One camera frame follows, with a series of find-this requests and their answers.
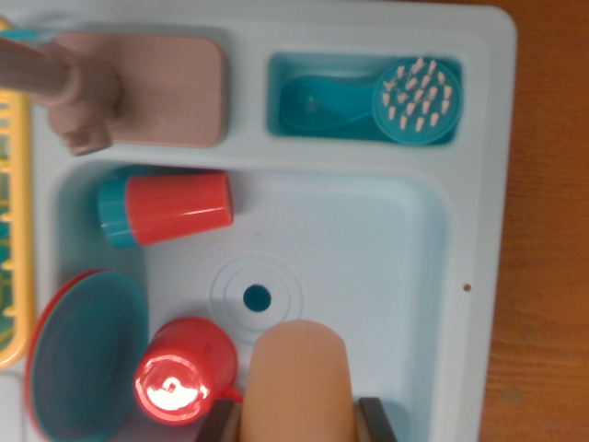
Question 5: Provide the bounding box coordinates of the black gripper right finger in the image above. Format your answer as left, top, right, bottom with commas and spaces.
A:
354, 396, 399, 442

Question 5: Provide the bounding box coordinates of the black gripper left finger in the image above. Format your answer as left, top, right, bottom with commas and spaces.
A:
195, 398, 243, 442

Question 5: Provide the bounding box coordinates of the cream toy detergent bottle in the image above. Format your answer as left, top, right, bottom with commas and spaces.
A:
241, 320, 360, 442

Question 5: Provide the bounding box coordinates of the light blue toy sink unit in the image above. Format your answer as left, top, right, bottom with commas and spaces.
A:
0, 0, 519, 442

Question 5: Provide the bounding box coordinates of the red plastic toy mug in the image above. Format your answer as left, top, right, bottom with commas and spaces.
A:
133, 317, 244, 425

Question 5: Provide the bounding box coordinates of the teal plastic toy plate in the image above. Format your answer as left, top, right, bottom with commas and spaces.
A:
29, 271, 150, 441

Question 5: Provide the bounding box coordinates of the red plastic tumbler cup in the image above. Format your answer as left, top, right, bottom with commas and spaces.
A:
126, 172, 235, 248

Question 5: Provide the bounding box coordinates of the teal plastic tumbler cup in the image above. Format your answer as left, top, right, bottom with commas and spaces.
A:
97, 178, 137, 250

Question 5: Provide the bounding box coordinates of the yellow plastic dish rack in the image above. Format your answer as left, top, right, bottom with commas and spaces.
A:
0, 17, 36, 369

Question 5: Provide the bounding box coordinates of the teal toy dish brush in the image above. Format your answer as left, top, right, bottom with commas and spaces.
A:
280, 57, 462, 146

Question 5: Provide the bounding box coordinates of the grey toy faucet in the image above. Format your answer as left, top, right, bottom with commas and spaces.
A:
0, 30, 226, 157

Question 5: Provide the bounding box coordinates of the teal plastic toy fork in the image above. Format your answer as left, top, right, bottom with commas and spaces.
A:
0, 28, 39, 42

